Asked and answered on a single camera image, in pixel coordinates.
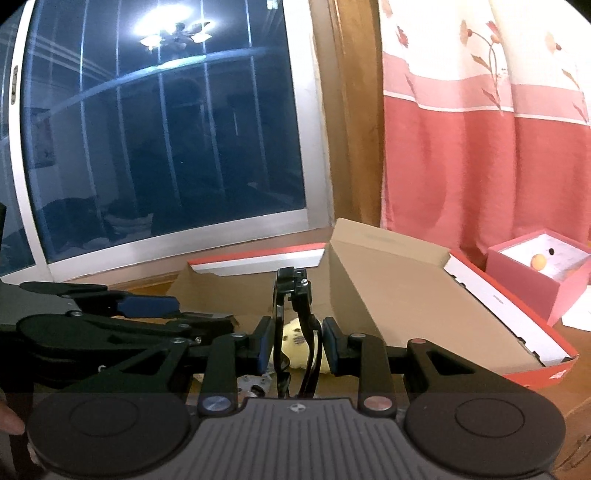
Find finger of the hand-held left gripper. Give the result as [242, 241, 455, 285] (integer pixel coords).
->
[16, 311, 241, 391]
[21, 281, 182, 319]

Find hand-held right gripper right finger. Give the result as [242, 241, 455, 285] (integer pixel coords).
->
[322, 316, 522, 416]

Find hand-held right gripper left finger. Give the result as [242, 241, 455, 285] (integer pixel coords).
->
[83, 316, 278, 416]

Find yellow shuttlecock white cork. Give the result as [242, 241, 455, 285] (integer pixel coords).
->
[272, 318, 331, 374]

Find black eyeglasses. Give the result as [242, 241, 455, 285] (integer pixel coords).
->
[272, 267, 324, 400]

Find red cardboard box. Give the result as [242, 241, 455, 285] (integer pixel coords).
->
[168, 217, 580, 393]

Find wooden desktop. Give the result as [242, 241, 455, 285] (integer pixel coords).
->
[0, 258, 591, 472]

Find person's left hand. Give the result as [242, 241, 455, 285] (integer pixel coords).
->
[0, 392, 26, 437]

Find sliding glass window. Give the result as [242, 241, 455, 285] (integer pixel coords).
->
[0, 0, 333, 282]

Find pink box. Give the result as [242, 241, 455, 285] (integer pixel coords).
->
[487, 229, 591, 326]

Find red and white curtain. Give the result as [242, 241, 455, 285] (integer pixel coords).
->
[379, 0, 591, 273]

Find white paper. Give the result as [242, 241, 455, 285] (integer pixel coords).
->
[561, 298, 591, 333]

